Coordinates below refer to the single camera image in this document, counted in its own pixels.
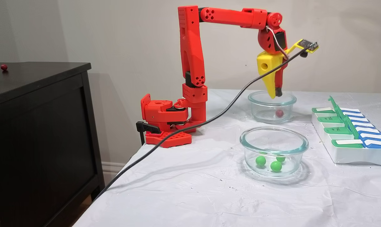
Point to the red ball pill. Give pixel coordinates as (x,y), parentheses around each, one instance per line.
(4,67)
(279,112)

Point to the green ball pill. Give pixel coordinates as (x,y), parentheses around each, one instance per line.
(276,166)
(280,158)
(260,161)

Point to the weekly pill organizer box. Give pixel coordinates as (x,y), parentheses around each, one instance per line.
(348,156)

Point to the clear glass bowl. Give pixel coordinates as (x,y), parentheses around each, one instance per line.
(253,107)
(250,148)

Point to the black table clamp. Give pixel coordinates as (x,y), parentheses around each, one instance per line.
(146,127)

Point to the white tablecloth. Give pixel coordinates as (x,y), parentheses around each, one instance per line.
(193,195)

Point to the black wooden cabinet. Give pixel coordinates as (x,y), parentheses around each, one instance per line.
(36,142)

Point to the camera board on yellow mount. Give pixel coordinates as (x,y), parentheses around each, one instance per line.
(308,45)

